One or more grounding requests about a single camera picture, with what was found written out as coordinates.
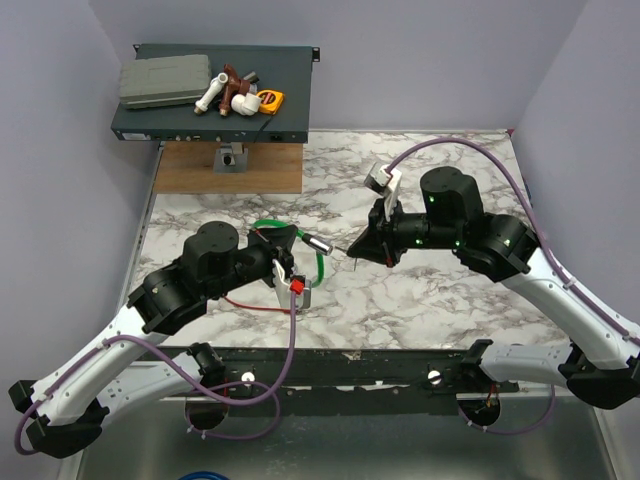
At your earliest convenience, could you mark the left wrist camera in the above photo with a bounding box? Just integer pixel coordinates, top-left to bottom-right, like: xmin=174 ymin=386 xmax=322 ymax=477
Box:
xmin=274 ymin=275 xmax=312 ymax=311

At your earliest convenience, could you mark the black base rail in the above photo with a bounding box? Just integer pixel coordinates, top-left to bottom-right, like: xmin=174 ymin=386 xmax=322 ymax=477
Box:
xmin=186 ymin=343 xmax=518 ymax=418

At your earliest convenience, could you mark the yellow tape measure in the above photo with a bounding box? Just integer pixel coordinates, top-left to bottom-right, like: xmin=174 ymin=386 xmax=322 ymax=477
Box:
xmin=257 ymin=89 xmax=286 ymax=115

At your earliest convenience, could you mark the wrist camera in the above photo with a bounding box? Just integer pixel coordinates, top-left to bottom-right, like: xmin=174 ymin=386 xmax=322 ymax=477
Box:
xmin=364 ymin=163 xmax=402 ymax=221
xmin=274 ymin=275 xmax=312 ymax=311

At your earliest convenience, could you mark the dark rack switch box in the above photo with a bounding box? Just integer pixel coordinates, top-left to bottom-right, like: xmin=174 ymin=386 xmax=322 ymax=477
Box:
xmin=110 ymin=42 xmax=321 ymax=144

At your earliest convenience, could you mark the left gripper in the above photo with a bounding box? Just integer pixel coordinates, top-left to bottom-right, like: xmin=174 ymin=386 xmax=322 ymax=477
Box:
xmin=204 ymin=228 xmax=298 ymax=300

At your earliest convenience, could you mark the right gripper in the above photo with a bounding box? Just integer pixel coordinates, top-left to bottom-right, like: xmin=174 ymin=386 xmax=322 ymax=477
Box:
xmin=347 ymin=193 xmax=461 ymax=267

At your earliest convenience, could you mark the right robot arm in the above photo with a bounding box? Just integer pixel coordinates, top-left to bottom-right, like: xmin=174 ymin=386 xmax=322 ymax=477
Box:
xmin=347 ymin=167 xmax=639 ymax=410

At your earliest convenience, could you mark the white elbow fitting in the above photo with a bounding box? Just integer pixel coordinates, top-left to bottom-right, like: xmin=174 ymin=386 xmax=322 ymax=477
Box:
xmin=231 ymin=93 xmax=261 ymax=116

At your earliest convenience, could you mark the white pipe fitting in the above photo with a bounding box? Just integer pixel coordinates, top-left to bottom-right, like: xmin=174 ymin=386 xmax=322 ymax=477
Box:
xmin=194 ymin=72 xmax=229 ymax=115

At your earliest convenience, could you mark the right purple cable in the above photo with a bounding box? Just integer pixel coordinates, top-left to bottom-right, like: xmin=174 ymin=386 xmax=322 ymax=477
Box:
xmin=384 ymin=136 xmax=640 ymax=435

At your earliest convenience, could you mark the red cable lock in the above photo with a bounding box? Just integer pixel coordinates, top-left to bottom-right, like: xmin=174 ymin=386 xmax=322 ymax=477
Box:
xmin=222 ymin=296 xmax=290 ymax=314

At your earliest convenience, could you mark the brown pipe fitting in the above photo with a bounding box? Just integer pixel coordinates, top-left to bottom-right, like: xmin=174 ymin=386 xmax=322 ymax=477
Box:
xmin=218 ymin=64 xmax=259 ymax=116

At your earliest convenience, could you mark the purple cable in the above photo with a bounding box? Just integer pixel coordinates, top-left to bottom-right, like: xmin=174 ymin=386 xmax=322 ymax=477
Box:
xmin=384 ymin=136 xmax=640 ymax=435
xmin=13 ymin=291 xmax=298 ymax=456

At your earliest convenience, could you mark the grey metal bracket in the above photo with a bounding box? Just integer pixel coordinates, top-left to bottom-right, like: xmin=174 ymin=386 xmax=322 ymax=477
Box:
xmin=213 ymin=142 xmax=248 ymax=174

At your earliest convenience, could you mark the grey plastic case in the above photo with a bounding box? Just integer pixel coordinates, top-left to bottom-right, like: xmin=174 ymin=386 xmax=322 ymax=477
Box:
xmin=119 ymin=54 xmax=212 ymax=109

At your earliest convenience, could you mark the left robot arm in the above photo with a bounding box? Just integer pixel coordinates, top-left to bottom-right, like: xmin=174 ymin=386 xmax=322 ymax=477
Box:
xmin=9 ymin=221 xmax=309 ymax=459

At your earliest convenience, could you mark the green cable lock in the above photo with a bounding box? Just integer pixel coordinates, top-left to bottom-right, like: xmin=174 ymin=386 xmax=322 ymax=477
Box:
xmin=252 ymin=219 xmax=333 ymax=288

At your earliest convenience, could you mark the wooden board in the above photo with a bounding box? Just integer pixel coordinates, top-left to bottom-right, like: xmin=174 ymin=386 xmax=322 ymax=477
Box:
xmin=154 ymin=142 xmax=303 ymax=194

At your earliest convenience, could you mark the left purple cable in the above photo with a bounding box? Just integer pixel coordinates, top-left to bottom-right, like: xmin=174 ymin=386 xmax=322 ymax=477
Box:
xmin=13 ymin=291 xmax=298 ymax=456

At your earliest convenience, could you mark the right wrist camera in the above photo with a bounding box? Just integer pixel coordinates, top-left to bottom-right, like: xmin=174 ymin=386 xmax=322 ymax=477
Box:
xmin=364 ymin=163 xmax=402 ymax=221

